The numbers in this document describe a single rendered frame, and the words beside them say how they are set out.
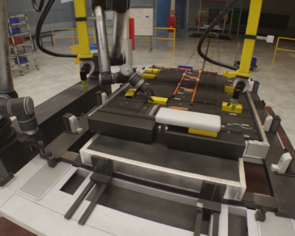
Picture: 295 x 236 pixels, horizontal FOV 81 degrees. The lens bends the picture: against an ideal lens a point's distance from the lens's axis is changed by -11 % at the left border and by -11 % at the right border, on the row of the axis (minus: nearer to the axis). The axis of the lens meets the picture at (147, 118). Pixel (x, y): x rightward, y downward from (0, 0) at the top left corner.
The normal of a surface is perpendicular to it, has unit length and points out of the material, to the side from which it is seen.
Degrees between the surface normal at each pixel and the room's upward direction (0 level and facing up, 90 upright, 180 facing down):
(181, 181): 90
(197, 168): 0
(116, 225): 0
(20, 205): 0
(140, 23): 90
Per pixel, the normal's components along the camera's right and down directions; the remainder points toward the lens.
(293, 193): 0.00, -0.87
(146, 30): -0.19, 0.48
